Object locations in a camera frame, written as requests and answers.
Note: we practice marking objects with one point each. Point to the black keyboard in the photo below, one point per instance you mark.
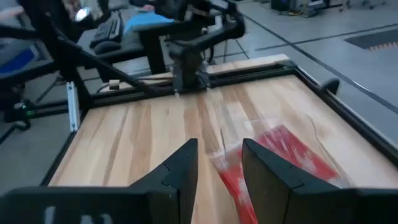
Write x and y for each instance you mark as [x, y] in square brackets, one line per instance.
[107, 29]

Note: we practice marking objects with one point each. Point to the black wrist rest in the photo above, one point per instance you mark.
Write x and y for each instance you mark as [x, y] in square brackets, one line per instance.
[107, 46]

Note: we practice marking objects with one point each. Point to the smartphone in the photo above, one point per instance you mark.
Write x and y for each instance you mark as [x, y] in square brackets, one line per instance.
[82, 14]

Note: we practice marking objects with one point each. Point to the person's hand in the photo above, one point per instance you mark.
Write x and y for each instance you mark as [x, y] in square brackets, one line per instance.
[71, 6]

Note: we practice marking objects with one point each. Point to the dark floor mat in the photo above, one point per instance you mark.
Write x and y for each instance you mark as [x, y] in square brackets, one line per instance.
[373, 39]

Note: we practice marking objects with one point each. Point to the black diagonal frame strut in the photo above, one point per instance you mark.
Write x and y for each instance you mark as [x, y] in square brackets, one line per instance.
[93, 60]

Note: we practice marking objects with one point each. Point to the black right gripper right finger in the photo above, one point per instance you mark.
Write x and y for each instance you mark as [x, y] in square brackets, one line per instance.
[273, 193]

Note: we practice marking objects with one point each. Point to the white metal bracket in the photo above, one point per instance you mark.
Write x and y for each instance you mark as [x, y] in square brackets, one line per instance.
[73, 105]

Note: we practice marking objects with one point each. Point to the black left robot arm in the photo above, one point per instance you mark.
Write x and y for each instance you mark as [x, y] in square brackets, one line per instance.
[189, 56]

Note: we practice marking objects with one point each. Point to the red popcorn bag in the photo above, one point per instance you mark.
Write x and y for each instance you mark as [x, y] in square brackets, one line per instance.
[295, 149]

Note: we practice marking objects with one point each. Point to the black keyboard desk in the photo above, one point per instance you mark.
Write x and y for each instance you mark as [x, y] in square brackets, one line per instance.
[133, 46]

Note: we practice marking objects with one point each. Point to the light blue cloth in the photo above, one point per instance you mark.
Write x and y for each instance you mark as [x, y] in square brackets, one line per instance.
[146, 20]

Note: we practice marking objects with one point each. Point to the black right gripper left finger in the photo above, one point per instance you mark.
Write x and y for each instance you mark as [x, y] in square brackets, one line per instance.
[177, 186]

